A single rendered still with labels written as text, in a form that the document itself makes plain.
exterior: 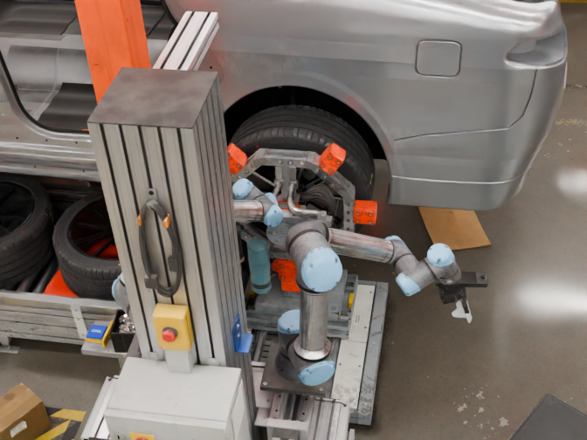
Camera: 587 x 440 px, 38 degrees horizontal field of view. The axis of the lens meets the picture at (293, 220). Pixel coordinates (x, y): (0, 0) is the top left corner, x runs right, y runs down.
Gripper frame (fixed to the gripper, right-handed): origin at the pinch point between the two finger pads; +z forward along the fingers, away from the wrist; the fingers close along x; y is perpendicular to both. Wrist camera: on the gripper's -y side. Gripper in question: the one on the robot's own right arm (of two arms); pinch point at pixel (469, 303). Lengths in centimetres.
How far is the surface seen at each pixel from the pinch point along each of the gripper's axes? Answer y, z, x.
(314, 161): 50, -12, -67
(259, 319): 107, 66, -48
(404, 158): 20, 14, -80
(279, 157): 63, -17, -70
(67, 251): 180, 10, -69
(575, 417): -24, 73, 17
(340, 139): 42, -6, -81
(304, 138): 53, -16, -77
